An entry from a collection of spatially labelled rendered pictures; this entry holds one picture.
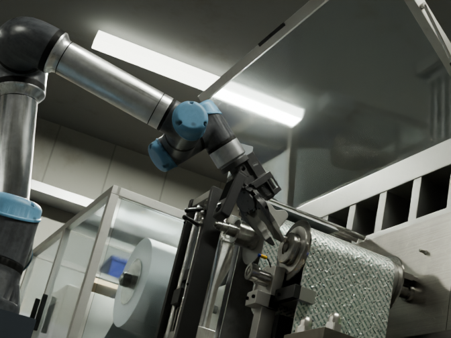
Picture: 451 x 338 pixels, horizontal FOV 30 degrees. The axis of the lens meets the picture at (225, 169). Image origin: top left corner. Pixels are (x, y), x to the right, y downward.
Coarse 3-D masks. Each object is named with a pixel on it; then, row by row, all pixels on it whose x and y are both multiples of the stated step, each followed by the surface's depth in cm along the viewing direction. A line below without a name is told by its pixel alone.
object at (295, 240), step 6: (288, 234) 194; (294, 234) 192; (288, 240) 193; (294, 240) 190; (300, 240) 191; (282, 246) 195; (288, 246) 192; (294, 246) 190; (300, 246) 190; (282, 252) 194; (288, 252) 191; (294, 252) 190; (282, 258) 192; (288, 258) 190; (294, 258) 190; (288, 264) 192
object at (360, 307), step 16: (304, 272) 186; (320, 272) 188; (320, 288) 187; (336, 288) 188; (352, 288) 190; (368, 288) 192; (304, 304) 184; (320, 304) 186; (336, 304) 187; (352, 304) 189; (368, 304) 191; (384, 304) 193; (320, 320) 184; (352, 320) 188; (368, 320) 190; (384, 320) 192; (352, 336) 187; (368, 336) 189; (384, 336) 191
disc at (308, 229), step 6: (300, 222) 195; (306, 222) 193; (306, 228) 191; (306, 234) 190; (306, 240) 189; (306, 246) 188; (306, 252) 187; (306, 258) 187; (300, 264) 188; (294, 270) 189; (300, 270) 188; (288, 276) 191; (294, 276) 189
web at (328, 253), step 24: (312, 240) 189; (336, 240) 194; (240, 264) 223; (264, 264) 210; (312, 264) 187; (336, 264) 190; (360, 264) 193; (384, 264) 196; (240, 288) 221; (384, 288) 194; (240, 312) 219; (288, 312) 197; (240, 336) 217
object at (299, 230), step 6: (294, 228) 197; (300, 228) 194; (300, 234) 193; (300, 252) 189; (300, 258) 188; (282, 264) 195; (294, 264) 190; (288, 270) 191; (396, 270) 198; (300, 276) 192; (396, 276) 197; (396, 282) 197
